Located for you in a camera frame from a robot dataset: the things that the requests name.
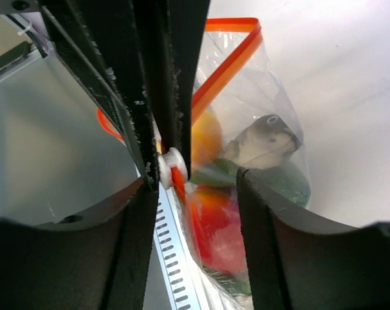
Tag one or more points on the grey toy fish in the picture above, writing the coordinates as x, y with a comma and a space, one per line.
266, 143

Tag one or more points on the clear orange zip top bag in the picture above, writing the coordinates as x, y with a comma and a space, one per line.
241, 118

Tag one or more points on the red chili pepper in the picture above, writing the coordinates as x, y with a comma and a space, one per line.
215, 216

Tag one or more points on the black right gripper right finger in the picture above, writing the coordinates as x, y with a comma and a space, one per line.
297, 259

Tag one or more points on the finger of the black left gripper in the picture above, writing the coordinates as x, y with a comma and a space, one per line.
97, 42
170, 35

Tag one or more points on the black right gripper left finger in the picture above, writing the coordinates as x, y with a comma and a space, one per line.
81, 264

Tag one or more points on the yellow orange bell pepper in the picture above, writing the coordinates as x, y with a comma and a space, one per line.
206, 139

